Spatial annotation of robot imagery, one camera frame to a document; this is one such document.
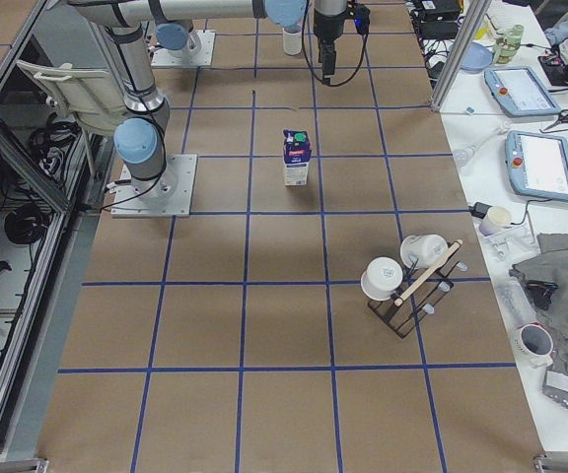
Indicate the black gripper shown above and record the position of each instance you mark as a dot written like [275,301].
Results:
[326,28]

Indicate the white cup with handle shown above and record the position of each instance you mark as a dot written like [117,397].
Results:
[292,40]

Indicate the blue white milk carton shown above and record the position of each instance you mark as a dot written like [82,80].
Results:
[297,151]

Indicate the cream lavender cup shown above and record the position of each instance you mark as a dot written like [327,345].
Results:
[496,219]

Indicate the light blue bowl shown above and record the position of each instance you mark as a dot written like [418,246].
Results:
[477,58]

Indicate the green patterned mug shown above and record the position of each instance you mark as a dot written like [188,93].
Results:
[507,44]

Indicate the upper teach pendant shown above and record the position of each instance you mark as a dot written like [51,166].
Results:
[520,92]

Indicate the teach pendant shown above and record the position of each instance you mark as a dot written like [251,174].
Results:
[537,164]
[520,92]

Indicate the black power adapter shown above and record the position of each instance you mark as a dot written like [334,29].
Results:
[479,210]

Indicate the white mug on rack right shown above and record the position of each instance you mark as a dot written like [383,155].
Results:
[422,251]

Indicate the white mug on rack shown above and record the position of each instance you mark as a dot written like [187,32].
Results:
[422,251]
[381,278]

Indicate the white mug on rack left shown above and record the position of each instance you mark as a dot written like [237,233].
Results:
[381,278]

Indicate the lower teach pendant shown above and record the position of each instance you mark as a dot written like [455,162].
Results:
[537,164]

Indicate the black scissors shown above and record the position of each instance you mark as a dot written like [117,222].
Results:
[562,118]

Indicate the white red rimmed mug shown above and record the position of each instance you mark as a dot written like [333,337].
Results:
[535,343]

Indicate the aluminium frame post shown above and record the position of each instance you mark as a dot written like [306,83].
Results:
[474,15]

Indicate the black wire cup rack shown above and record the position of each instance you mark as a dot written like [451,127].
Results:
[404,319]

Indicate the wooden rack handle rod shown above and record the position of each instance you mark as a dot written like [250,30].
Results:
[438,264]

